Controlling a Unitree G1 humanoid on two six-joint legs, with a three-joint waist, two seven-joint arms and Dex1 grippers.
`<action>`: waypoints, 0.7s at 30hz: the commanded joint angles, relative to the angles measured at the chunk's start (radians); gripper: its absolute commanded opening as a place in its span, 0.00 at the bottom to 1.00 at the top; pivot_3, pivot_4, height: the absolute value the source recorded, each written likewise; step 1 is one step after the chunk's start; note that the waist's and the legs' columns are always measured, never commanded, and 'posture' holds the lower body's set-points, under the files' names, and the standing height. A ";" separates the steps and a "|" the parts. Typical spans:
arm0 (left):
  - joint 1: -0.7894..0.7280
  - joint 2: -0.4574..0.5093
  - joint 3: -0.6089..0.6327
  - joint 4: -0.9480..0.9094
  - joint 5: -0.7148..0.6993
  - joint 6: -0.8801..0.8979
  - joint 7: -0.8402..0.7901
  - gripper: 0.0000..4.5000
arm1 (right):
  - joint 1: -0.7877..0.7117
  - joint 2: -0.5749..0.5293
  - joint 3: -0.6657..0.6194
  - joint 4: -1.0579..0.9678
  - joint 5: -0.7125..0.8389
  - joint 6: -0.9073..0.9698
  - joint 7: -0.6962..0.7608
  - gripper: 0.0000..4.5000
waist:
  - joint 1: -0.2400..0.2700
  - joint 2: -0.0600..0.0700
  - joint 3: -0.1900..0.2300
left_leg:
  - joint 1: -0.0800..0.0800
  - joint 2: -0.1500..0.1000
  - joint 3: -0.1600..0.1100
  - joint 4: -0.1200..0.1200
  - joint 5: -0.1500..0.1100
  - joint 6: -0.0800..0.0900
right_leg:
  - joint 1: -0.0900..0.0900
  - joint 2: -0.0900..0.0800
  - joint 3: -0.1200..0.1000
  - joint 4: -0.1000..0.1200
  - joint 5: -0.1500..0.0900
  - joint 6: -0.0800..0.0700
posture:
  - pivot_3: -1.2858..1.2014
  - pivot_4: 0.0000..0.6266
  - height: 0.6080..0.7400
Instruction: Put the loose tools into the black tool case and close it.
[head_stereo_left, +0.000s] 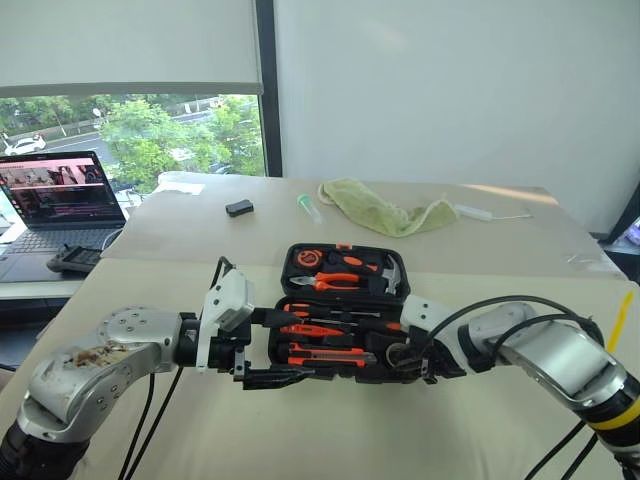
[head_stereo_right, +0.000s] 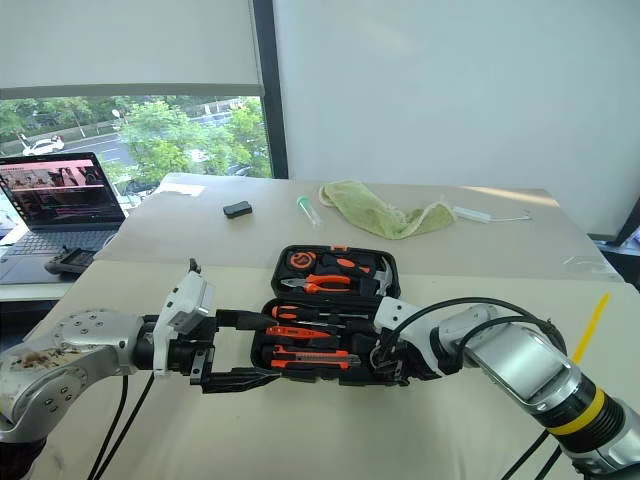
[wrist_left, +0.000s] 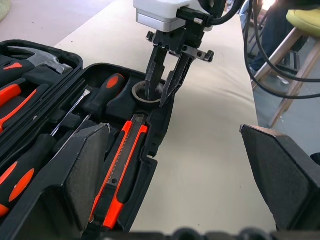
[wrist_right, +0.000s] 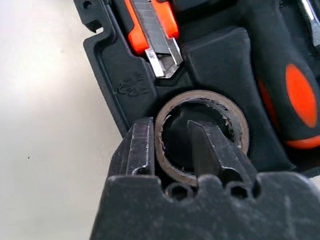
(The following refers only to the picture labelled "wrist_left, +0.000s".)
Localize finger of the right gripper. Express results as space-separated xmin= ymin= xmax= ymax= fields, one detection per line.
xmin=145 ymin=45 xmax=168 ymax=101
xmin=159 ymin=53 xmax=198 ymax=108

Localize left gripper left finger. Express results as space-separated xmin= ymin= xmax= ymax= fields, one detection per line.
xmin=0 ymin=122 xmax=111 ymax=240

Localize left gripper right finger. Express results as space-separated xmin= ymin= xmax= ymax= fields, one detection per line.
xmin=239 ymin=123 xmax=320 ymax=233

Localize black electrical tape roll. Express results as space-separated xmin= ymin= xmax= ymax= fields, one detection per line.
xmin=131 ymin=80 xmax=168 ymax=109

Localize orange black utility knife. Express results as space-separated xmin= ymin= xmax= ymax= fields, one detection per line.
xmin=88 ymin=113 xmax=149 ymax=230

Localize Phillips screwdriver black orange handle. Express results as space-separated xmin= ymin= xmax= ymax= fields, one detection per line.
xmin=53 ymin=72 xmax=126 ymax=156

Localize flathead screwdriver black orange handle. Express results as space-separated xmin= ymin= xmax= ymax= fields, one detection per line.
xmin=0 ymin=85 xmax=94 ymax=219

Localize black tool case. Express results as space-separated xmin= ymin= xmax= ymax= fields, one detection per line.
xmin=0 ymin=39 xmax=176 ymax=240

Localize person in blue jeans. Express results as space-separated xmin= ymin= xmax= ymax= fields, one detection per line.
xmin=249 ymin=0 xmax=292 ymax=76

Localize wooden stool yellow-green seat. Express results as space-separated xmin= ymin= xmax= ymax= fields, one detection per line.
xmin=251 ymin=8 xmax=320 ymax=129

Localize green cloth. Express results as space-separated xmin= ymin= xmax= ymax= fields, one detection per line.
xmin=0 ymin=0 xmax=12 ymax=23

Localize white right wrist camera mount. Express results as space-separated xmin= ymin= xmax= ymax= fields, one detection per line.
xmin=132 ymin=0 xmax=215 ymax=34

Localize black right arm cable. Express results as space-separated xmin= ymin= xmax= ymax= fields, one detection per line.
xmin=177 ymin=0 xmax=245 ymax=28

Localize black hanging cable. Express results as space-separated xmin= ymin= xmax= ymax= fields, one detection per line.
xmin=255 ymin=0 xmax=320 ymax=83
xmin=243 ymin=0 xmax=320 ymax=100

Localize orange handled pliers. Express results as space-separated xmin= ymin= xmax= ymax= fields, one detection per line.
xmin=0 ymin=83 xmax=50 ymax=134

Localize claw hammer black handle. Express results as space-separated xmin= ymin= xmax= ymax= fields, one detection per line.
xmin=0 ymin=48 xmax=75 ymax=76

